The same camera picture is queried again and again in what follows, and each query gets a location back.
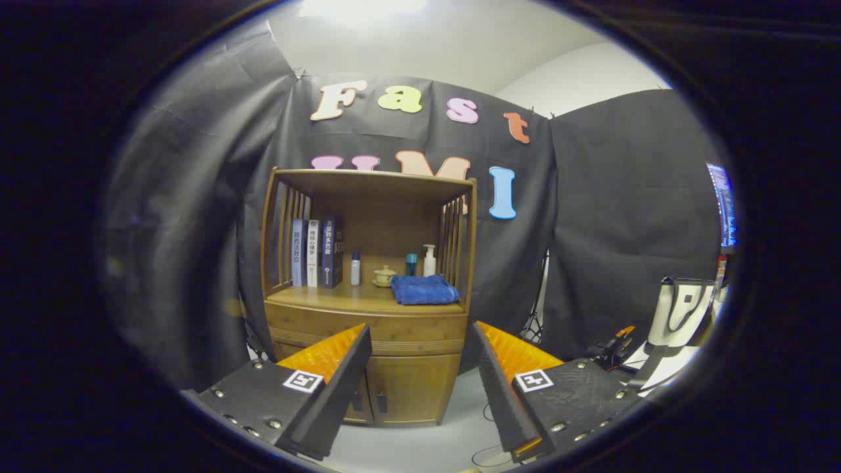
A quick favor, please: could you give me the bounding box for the wooden countertop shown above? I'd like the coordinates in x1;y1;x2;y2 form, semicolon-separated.
266;279;467;316

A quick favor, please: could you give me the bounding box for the black tripod stand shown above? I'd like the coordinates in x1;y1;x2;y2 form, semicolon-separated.
521;250;549;344

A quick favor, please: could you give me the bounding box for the folded blue towel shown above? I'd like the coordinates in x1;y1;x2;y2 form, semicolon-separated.
390;274;461;306

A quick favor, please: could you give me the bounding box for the light blue book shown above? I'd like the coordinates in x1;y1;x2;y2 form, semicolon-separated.
292;219;309;287

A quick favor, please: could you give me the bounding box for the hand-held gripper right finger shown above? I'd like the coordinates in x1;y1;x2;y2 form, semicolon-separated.
472;321;641;464

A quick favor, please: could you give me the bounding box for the black backdrop cloth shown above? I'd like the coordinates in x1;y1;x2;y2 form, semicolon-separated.
102;20;723;395

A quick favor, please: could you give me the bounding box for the computer monitor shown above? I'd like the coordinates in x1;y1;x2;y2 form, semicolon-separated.
706;163;737;248

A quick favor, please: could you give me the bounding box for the dark blue book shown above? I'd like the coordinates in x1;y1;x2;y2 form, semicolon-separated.
319;215;344;289

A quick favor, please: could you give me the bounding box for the wooden drawer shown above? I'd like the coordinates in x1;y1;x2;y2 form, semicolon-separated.
265;301;468;359

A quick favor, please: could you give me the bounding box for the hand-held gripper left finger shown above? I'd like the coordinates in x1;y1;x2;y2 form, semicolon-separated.
181;323;373;461

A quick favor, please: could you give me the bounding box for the wooden cabinet door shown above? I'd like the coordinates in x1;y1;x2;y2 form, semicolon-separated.
367;353;462;426
343;386;376;424

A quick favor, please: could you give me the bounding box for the white book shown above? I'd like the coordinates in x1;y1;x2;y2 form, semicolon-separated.
307;219;321;288

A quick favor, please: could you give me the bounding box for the wooden cabinet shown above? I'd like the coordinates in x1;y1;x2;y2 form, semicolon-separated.
261;168;478;426

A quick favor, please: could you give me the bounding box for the orange and black device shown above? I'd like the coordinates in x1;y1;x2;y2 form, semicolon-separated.
588;325;638;369

